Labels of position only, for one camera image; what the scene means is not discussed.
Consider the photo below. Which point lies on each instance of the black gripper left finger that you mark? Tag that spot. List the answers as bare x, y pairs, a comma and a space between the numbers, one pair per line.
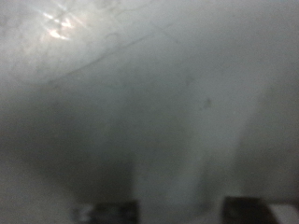
109, 213

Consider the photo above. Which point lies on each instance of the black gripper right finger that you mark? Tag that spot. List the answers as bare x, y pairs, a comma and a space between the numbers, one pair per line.
246, 211

